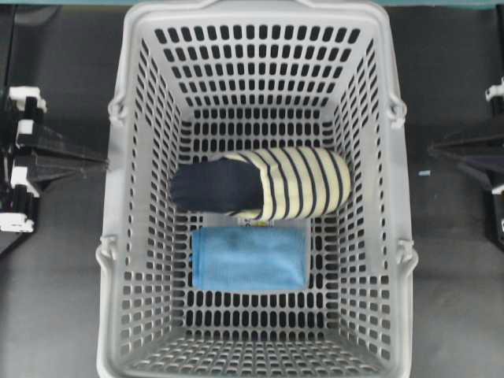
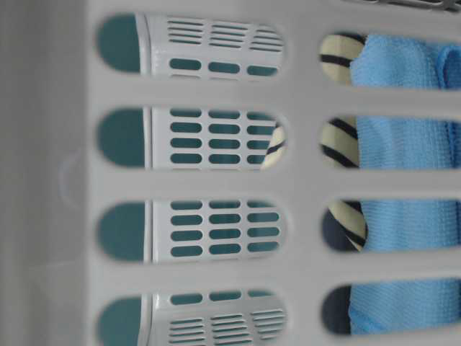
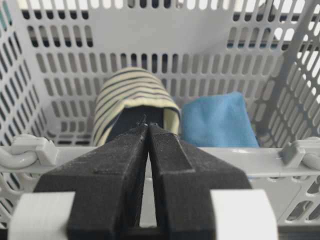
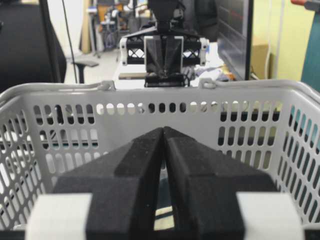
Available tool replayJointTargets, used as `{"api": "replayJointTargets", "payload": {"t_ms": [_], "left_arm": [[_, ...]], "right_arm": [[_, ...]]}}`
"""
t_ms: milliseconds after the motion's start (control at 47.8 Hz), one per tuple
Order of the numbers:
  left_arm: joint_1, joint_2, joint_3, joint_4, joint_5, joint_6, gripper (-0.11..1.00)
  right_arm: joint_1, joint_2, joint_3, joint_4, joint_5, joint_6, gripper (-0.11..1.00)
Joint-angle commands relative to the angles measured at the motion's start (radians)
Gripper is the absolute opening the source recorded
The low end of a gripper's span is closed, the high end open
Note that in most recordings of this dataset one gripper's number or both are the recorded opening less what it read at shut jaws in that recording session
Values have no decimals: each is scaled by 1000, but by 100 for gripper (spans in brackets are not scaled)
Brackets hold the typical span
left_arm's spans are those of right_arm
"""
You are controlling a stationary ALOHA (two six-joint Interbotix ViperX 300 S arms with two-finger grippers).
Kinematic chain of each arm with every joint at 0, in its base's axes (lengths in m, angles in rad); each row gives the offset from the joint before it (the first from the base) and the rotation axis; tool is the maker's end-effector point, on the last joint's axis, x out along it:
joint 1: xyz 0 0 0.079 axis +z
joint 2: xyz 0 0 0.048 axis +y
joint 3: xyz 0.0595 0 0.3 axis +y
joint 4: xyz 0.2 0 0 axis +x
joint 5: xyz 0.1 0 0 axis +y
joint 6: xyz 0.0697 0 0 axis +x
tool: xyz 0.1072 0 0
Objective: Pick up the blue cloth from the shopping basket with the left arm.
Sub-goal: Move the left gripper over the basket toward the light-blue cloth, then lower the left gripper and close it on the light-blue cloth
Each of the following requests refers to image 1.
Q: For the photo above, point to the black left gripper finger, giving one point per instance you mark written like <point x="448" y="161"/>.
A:
<point x="56" y="156"/>

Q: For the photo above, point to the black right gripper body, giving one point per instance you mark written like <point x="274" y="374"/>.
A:
<point x="494" y="95"/>

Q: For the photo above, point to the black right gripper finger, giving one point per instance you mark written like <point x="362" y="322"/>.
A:
<point x="472" y="153"/>

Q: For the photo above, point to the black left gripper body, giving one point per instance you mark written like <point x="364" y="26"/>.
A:
<point x="21" y="108"/>

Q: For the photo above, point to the blue cloth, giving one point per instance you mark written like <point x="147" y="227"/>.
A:
<point x="246" y="259"/>

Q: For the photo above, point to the grey plastic shopping basket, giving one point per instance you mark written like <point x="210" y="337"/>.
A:
<point x="197" y="79"/>

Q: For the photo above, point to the navy and striped sock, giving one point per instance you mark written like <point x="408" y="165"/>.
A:
<point x="276" y="184"/>

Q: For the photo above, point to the white label card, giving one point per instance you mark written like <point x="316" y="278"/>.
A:
<point x="292" y="223"/>

